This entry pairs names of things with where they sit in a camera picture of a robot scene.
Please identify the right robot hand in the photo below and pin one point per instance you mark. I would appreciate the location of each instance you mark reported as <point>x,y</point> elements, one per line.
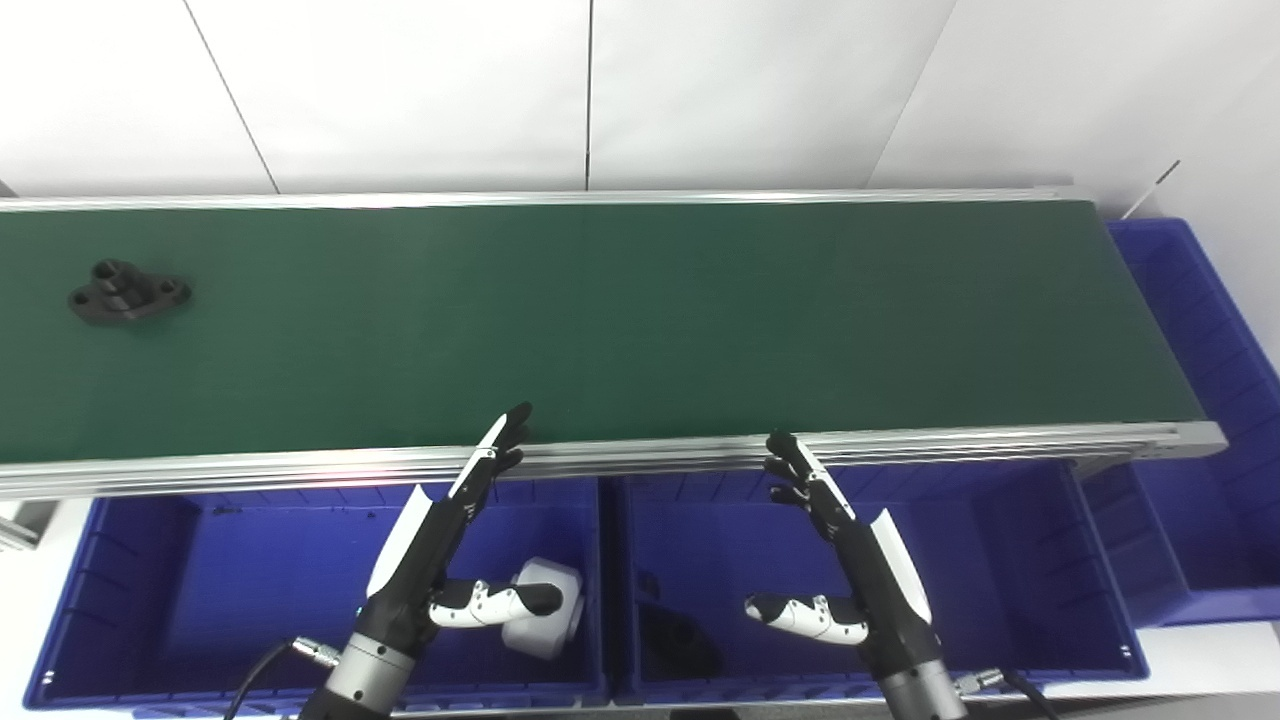
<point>868,575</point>

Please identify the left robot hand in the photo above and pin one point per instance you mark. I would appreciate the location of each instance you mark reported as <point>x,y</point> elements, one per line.
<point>425,560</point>

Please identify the black flange part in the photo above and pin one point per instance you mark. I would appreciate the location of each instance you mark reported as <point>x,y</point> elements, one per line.
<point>128,293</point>

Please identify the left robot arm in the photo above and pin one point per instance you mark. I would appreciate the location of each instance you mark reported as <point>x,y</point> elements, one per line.
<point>362,680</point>

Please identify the blue plastic bin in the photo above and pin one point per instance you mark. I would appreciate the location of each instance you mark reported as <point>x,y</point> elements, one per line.
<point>1200,500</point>
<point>200,590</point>
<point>1010,570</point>

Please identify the white plastic part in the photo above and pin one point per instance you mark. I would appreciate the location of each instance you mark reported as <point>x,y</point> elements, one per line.
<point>550,630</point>

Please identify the black part in bin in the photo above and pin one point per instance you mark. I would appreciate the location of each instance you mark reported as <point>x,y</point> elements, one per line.
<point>680,640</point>

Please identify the aluminium conveyor leg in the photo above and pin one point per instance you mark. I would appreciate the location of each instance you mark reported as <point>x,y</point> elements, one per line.
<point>18,525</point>

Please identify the thin white rod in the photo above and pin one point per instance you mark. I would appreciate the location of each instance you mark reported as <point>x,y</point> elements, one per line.
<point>1150,190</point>

